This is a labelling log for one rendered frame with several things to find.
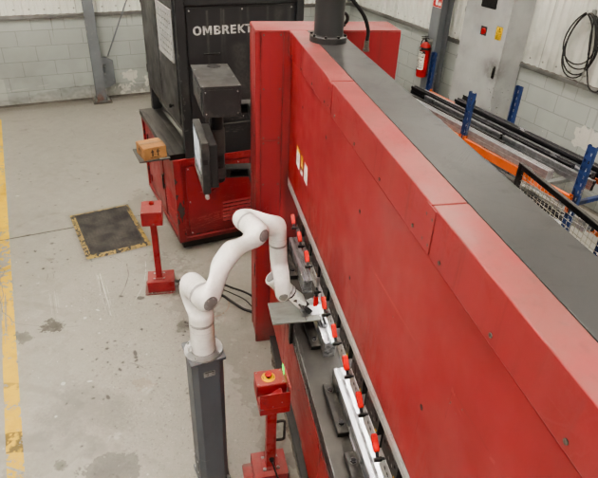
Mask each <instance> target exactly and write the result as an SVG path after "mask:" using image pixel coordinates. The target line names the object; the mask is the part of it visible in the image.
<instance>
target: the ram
mask: <svg viewBox="0 0 598 478"><path fill-rule="evenodd" d="M297 147H298V149H299V151H300V164H299V169H298V167H297V165H296V158H297ZM301 155H302V157H303V169H302V167H301ZM305 162H306V164H307V166H308V180H307V185H306V183H305V181H304V167H305ZM301 169H302V171H303V175H301ZM288 178H289V180H290V184H291V186H292V188H293V190H294V193H295V195H296V198H297V200H298V203H299V205H300V208H301V210H302V213H303V215H304V217H305V219H306V222H307V224H308V228H309V231H310V233H311V236H312V238H313V240H314V243H315V245H316V247H317V249H318V252H319V254H320V257H321V259H322V262H323V264H324V267H325V269H326V272H327V276H328V278H329V280H330V282H331V285H332V287H333V290H334V292H335V294H336V297H337V299H338V302H339V304H340V306H341V308H342V311H343V313H344V316H345V318H346V322H347V325H348V327H349V330H350V332H351V335H352V337H353V339H354V341H355V344H356V346H357V349H358V351H359V353H360V356H361V358H362V361H363V363H364V367H365V369H366V371H367V374H368V376H369V379H370V381H371V384H372V386H373V389H374V391H375V394H376V396H377V398H378V400H379V403H380V405H381V407H382V410H383V414H384V416H385V419H386V421H387V424H388V426H389V429H390V431H391V433H392V435H393V438H394V440H395V443H396V445H397V448H398V450H399V453H400V455H401V458H402V460H403V463H404V465H405V468H406V470H407V473H408V475H409V478H582V476H581V475H580V473H579V472H578V471H577V469H576V468H575V466H574V465H573V463H572V462H571V461H570V459H569V458H568V456H567V455H566V454H565V452H564V451H563V450H562V448H561V447H560V445H559V444H558V442H557V441H556V439H555V438H554V437H553V435H552V434H551V432H550V430H549V429H548V427H547V426H546V425H545V423H544V422H543V420H542V419H541V417H540V416H539V414H538V413H537V412H536V410H535V409H534V407H533V405H532V404H531V403H530V401H529V400H528V398H526V396H525V395H524V393H523V392H522V391H521V389H520V388H519V386H518V385H517V383H516V382H515V380H514V379H513V377H512V376H511V374H510V373H509V371H508V370H507V368H506V367H505V366H504V364H503V363H502V361H501V360H500V358H499V357H498V356H497V354H496V353H495V351H494V349H493V348H492V346H491V345H490V344H489V342H488V341H487V340H486V339H485V337H484V336H483V334H482V333H481V332H480V330H479V329H478V327H477V325H476V324H475V322H474V321H473V320H472V318H471V317H470V315H469V314H468V312H467V311H466V310H465V308H464V307H463V305H462V304H461V302H460V301H459V299H458V298H457V296H456V295H455V293H454V292H453V290H452V289H451V287H450V286H449V285H448V284H447V283H446V281H445V280H444V278H443V277H442V275H441V274H440V273H439V271H438V269H437V268H436V266H435V265H434V263H433V262H432V261H431V259H430V258H429V256H428V255H427V253H426V252H425V250H424V249H423V248H422V246H421V245H420V243H419V241H418V240H417V239H416V237H415V236H414V234H413V233H412V231H411V230H410V229H409V228H408V227H407V225H406V224H405V222H404V221H403V219H402V218H401V216H400V215H399V213H398V212H397V210H396V209H395V207H394V206H393V205H392V203H391V202H390V200H389V199H388V197H387V196H386V194H385V193H384V192H383V190H382V188H381V187H380V185H379V184H378V182H377V181H376V180H375V178H374V177H373V175H372V174H371V172H369V171H368V169H367V168H366V166H365V165H364V163H363V161H362V160H361V159H360V157H359V156H358V154H357V153H356V151H355V150H354V148H353V147H352V146H351V144H350V143H349V141H348V140H347V138H346V136H345V135H344V134H343V132H342V131H341V129H340V128H339V126H338V125H337V123H336V122H335V121H334V119H333V118H332V116H331V115H330V114H329V112H328V111H327V110H326V108H325V107H324V105H323V104H322V102H321V101H320V100H319V98H318V97H317V95H316V94H315V92H314V91H313V89H312V88H311V87H310V85H309V84H308V82H307V80H306V79H305V77H304V76H303V75H302V73H301V72H300V70H299V69H298V67H297V66H296V65H295V63H294V62H293V61H291V90H290V147H289V175H288ZM290 184H289V182H288V186H289V188H290ZM290 193H291V195H292V198H293V200H294V203H295V205H296V208H297V210H298V212H299V215H300V217H301V220H302V222H303V225H304V227H305V230H306V232H307V235H308V239H309V241H310V243H311V246H312V248H313V251H314V253H315V256H316V259H317V261H318V264H319V266H320V269H321V270H322V273H323V275H324V278H325V281H326V283H327V287H328V290H329V292H330V295H331V297H332V300H333V302H334V304H335V307H336V309H337V312H338V314H339V317H340V319H341V322H342V324H343V327H344V329H345V331H346V335H347V338H348V340H349V343H350V345H351V348H352V351H353V353H354V356H355V358H356V360H357V362H358V365H359V367H360V370H361V373H362V375H363V378H364V382H365V384H366V387H367V389H368V391H369V394H370V396H371V399H372V401H373V404H374V406H375V409H376V411H377V414H378V417H379V418H380V421H381V423H382V426H383V430H384V432H385V435H386V438H387V440H388V443H389V445H390V448H391V450H392V452H393V454H394V457H395V459H396V462H397V465H398V467H399V470H400V472H401V475H402V478H405V476H404V473H403V471H402V467H401V464H400V461H399V459H398V456H397V454H396V452H395V450H394V447H393V445H392V442H391V440H390V437H389V435H388V432H387V430H386V427H385V425H384V423H383V419H382V417H381V414H380V412H379V409H378V407H377V404H376V401H375V399H374V396H373V394H372V392H371V390H370V387H369V385H368V382H367V380H366V377H365V375H364V371H363V368H362V366H361V363H360V362H359V359H358V357H357V354H356V352H355V349H354V347H353V344H352V342H351V339H350V336H349V335H348V332H347V330H346V326H345V323H344V321H343V318H342V316H341V313H340V311H339V308H338V306H337V303H336V302H335V299H334V297H333V294H332V292H331V289H330V287H329V284H328V282H327V277H326V275H325V272H324V271H323V268H322V266H321V263H320V261H319V258H318V256H317V253H316V251H315V248H314V246H313V244H312V242H311V239H310V237H309V234H308V230H307V228H306V225H305V223H304V220H303V217H302V215H301V213H300V211H299V208H298V206H297V203H296V201H295V198H294V196H293V193H292V191H291V188H290Z"/></svg>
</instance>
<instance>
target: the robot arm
mask: <svg viewBox="0 0 598 478"><path fill-rule="evenodd" d="M233 223H234V225H235V227H236V228H237V229H239V230H240V231H241V232H243V235H242V236H241V237H239V238H237V239H234V240H230V241H227V242H226V243H224V244H223V245H222V247H221V248H220V249H219V250H218V252H217V253H216V255H215V257H214V258H213V260H212V262H211V266H210V274H209V278H208V280H207V281H206V280H205V279H204V278H203V277H202V276H201V275H199V274H197V273H195V272H189V273H186V274H185V275H183V276H182V278H181V279H180V282H179V293H180V297H181V299H182V301H183V304H184V306H185V309H186V311H187V313H188V317H189V328H190V340H189V341H188V342H187V343H186V345H185V347H184V354H185V357H186V358H187V359H188V360H190V361H192V362H195V363H208V362H211V361H214V360H216V359H217V358H218V357H219V356H220V355H221V353H222V350H223V347H222V343H221V341H220V340H219V339H217V338H216V337H215V320H214V312H213V309H214V308H215V307H216V306H217V305H218V303H219V301H220V298H221V295H222V292H223V288H224V285H225V282H226V279H227V277H228V274H229V272H230V271H231V269H232V267H233V266H234V264H235V263H236V262H237V261H238V259H239V258H240V257H241V256H242V255H243V254H244V253H246V252H247V251H249V250H252V249H254V248H259V247H260V246H262V245H263V244H264V243H265V242H266V241H267V239H268V237H269V246H270V260H271V270H272V272H270V273H269V274H268V276H267V277H266V284H267V285H269V286H270V287H271V288H272V289H273V291H274V294H275V297H276V299H277V300H278V301H280V302H284V301H286V300H290V301H291V302H292V303H293V304H294V305H295V306H296V307H298V308H299V309H302V310H303V311H305V312H306V313H307V314H310V313H311V312H312V310H311V309H310V308H309V307H308V305H309V303H308V302H307V301H306V300H305V297H304V295H303V294H302V293H301V292H300V291H298V290H297V289H296V288H295V286H294V285H292V284H291V283H290V272H289V266H288V247H287V225H286V222H285V220H284V219H283V218H282V217H280V216H277V215H271V214H266V213H263V212H261V211H255V210H251V209H241V210H238V211H236V212H235V213H234V215H233ZM304 307H305V308H304Z"/></svg>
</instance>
